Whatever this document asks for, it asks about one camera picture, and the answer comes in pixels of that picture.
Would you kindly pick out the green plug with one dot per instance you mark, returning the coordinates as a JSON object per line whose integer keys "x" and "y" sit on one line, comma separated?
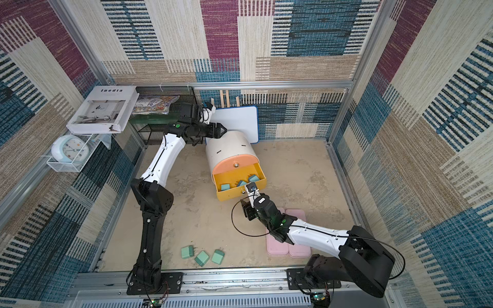
{"x": 187, "y": 252}
{"x": 202, "y": 258}
{"x": 218, "y": 257}

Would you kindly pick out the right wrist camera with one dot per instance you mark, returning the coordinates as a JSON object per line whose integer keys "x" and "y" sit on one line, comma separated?
{"x": 253, "y": 192}

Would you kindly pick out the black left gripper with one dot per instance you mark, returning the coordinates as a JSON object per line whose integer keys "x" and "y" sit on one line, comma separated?
{"x": 216, "y": 135}

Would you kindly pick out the blue framed whiteboard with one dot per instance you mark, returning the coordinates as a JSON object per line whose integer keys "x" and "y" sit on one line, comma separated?
{"x": 242, "y": 119}

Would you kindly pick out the black wire shelf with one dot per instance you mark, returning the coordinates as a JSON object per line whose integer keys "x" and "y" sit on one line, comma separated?
{"x": 150, "y": 127}

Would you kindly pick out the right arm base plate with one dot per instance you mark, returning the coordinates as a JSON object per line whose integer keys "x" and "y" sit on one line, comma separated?
{"x": 299, "y": 280}

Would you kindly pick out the pink tray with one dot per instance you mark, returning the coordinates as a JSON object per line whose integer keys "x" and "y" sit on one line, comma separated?
{"x": 298, "y": 251}
{"x": 276, "y": 248}

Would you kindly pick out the white alarm clock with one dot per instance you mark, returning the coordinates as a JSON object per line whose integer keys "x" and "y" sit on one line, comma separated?
{"x": 70, "y": 148}

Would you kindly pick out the white round drawer cabinet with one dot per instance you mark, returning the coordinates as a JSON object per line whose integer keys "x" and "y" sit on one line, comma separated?
{"x": 230, "y": 144}

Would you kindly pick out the colourful snack bag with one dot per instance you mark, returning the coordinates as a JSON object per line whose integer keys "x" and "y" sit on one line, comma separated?
{"x": 147, "y": 105}

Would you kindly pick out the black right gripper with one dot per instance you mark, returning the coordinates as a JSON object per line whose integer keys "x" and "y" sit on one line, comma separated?
{"x": 247, "y": 206}

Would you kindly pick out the white magazine book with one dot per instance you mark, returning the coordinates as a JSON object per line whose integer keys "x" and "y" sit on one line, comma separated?
{"x": 106, "y": 110}

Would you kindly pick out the yellow drawer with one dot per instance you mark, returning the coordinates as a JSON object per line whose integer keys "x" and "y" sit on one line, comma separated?
{"x": 233, "y": 177}

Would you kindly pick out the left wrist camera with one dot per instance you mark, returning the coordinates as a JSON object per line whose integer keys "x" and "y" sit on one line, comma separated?
{"x": 194, "y": 113}

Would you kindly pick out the pink tray right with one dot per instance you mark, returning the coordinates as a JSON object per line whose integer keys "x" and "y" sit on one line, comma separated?
{"x": 298, "y": 251}

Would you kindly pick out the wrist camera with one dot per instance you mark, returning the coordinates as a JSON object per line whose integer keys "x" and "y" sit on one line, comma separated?
{"x": 253, "y": 192}
{"x": 194, "y": 113}

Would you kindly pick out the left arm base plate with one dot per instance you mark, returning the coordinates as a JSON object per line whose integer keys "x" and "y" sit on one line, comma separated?
{"x": 159, "y": 283}

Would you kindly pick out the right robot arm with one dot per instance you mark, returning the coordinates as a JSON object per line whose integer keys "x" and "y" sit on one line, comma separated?
{"x": 344, "y": 255}

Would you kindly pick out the pink tray left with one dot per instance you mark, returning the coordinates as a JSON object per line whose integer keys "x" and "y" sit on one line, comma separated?
{"x": 276, "y": 248}

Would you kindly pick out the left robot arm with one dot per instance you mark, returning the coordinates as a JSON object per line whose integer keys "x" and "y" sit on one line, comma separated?
{"x": 155, "y": 200}

